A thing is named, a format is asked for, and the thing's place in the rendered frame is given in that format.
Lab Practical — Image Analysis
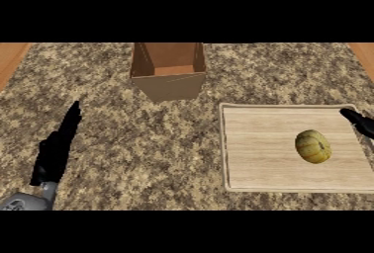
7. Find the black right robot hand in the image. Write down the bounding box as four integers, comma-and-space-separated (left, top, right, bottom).
339, 108, 374, 140

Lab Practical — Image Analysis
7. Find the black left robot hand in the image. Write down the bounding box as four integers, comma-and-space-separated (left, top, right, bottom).
30, 100, 83, 187

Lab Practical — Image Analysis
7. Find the yellow-green squash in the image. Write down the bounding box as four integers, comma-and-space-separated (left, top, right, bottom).
295, 128, 333, 165

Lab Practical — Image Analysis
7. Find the pale wooden tray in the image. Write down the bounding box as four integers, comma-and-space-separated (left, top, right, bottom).
218, 102, 374, 194

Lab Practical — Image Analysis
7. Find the brown cardboard box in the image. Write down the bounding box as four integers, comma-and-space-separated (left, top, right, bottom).
129, 42, 208, 103

